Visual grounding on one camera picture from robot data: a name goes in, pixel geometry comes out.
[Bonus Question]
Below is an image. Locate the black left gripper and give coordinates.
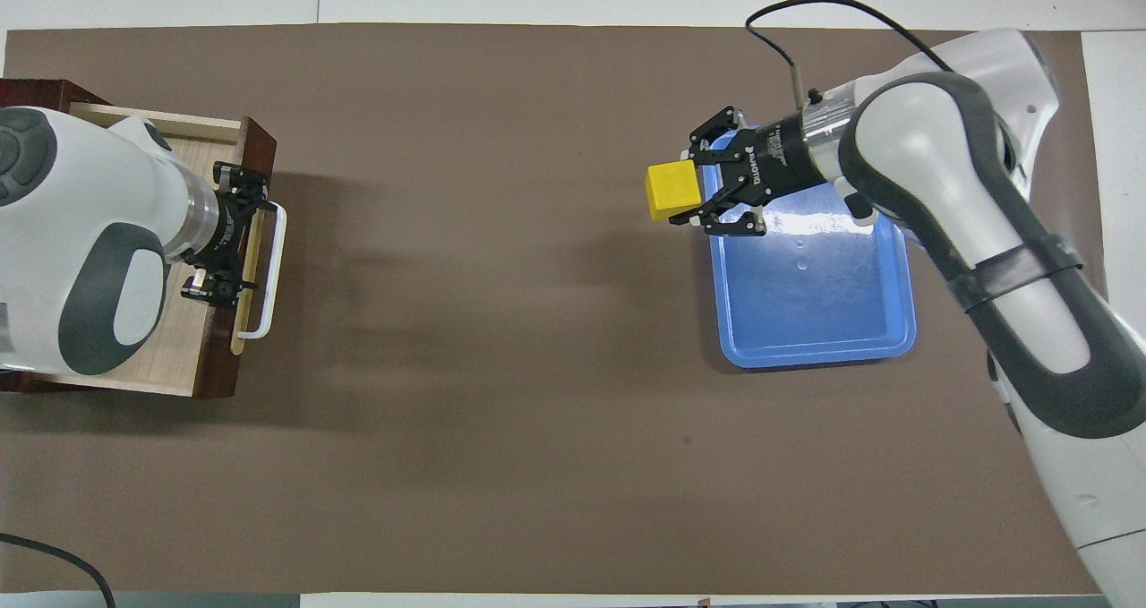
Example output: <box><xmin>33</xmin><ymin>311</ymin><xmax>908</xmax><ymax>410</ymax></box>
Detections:
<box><xmin>179</xmin><ymin>162</ymin><xmax>271</xmax><ymax>312</ymax></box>

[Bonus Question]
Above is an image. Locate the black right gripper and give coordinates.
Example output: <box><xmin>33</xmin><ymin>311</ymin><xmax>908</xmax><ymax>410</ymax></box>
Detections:
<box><xmin>670</xmin><ymin>105</ymin><xmax>812</xmax><ymax>237</ymax></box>

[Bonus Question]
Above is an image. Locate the yellow cube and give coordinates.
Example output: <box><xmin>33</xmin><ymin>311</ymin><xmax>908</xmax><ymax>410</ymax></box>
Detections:
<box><xmin>646</xmin><ymin>160</ymin><xmax>704</xmax><ymax>224</ymax></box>

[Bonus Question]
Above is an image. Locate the wooden drawer with white handle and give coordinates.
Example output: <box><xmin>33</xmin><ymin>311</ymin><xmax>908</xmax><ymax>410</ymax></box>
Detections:
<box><xmin>40</xmin><ymin>102</ymin><xmax>289</xmax><ymax>400</ymax></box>

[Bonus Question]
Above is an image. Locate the blue plastic tray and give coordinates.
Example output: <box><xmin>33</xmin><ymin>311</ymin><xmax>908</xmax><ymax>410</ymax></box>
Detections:
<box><xmin>703</xmin><ymin>124</ymin><xmax>918</xmax><ymax>370</ymax></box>

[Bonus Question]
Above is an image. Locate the brown table mat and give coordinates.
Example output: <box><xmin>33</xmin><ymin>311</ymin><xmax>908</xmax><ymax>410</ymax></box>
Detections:
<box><xmin>0</xmin><ymin>22</ymin><xmax>1142</xmax><ymax>596</ymax></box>

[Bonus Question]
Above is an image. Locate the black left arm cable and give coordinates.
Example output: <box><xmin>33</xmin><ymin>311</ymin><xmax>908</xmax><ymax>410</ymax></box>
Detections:
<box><xmin>0</xmin><ymin>533</ymin><xmax>117</xmax><ymax>608</ymax></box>

